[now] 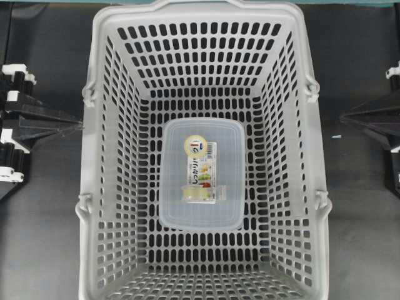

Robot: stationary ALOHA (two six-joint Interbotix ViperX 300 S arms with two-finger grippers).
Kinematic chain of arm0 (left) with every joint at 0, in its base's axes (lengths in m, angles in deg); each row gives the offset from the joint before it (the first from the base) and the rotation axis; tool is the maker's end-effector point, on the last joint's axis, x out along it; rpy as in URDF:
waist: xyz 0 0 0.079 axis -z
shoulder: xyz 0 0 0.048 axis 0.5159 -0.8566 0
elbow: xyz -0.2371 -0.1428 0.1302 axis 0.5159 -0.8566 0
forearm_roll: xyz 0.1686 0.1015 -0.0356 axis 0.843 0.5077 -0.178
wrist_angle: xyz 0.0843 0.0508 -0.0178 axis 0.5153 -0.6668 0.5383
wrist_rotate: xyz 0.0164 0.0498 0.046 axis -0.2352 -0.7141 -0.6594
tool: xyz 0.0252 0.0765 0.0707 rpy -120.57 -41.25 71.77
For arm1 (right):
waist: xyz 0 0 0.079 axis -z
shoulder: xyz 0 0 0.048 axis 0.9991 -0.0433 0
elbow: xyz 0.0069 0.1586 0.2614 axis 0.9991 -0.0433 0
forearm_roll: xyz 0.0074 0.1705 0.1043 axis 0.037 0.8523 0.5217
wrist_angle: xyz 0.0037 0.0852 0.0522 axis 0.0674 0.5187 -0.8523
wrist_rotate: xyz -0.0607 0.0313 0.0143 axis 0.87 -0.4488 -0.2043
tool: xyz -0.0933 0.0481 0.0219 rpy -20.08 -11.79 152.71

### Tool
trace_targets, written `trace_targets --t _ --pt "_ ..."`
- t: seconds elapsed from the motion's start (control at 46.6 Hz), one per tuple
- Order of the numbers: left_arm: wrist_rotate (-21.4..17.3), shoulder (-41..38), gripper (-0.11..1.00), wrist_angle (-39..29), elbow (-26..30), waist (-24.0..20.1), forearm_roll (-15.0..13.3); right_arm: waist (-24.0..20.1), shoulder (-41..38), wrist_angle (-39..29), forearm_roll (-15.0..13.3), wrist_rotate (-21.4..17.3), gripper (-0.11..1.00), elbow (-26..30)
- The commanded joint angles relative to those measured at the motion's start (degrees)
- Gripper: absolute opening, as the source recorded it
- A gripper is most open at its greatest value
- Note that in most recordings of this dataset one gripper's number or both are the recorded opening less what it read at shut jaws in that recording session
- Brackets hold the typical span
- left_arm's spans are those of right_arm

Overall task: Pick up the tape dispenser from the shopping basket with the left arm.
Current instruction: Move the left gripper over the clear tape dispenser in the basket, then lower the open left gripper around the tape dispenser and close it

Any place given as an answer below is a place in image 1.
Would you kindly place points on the grey plastic shopping basket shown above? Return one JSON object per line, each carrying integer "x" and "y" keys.
{"x": 243, "y": 61}

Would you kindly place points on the clear plastic food container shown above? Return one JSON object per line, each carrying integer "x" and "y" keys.
{"x": 203, "y": 175}

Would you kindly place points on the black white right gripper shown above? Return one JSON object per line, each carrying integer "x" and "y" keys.
{"x": 380, "y": 121}

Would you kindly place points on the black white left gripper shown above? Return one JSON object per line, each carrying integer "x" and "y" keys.
{"x": 18, "y": 134}

